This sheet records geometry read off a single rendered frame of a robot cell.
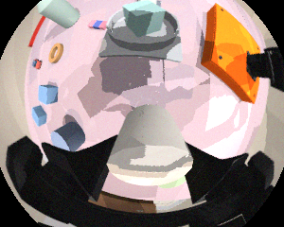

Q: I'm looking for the red toy car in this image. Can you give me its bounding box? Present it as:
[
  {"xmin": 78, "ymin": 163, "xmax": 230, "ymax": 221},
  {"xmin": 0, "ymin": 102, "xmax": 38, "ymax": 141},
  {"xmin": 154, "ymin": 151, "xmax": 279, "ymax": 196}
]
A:
[{"xmin": 32, "ymin": 58, "xmax": 43, "ymax": 71}]

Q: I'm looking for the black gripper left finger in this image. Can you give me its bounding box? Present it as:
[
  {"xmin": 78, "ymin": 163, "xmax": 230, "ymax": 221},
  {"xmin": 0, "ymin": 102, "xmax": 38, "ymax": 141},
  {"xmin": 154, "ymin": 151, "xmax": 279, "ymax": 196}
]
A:
[{"xmin": 41, "ymin": 135, "xmax": 118, "ymax": 201}]

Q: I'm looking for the dark blue cylinder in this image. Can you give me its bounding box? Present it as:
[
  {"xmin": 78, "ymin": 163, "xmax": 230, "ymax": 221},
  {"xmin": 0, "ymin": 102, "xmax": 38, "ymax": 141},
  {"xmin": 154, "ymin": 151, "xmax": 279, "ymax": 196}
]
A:
[{"xmin": 51, "ymin": 121, "xmax": 85, "ymax": 152}]

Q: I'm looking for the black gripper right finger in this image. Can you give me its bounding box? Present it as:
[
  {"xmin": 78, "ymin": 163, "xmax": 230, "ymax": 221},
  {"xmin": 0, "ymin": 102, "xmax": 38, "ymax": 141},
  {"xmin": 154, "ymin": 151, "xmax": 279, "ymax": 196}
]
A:
[{"xmin": 185, "ymin": 143, "xmax": 249, "ymax": 204}]

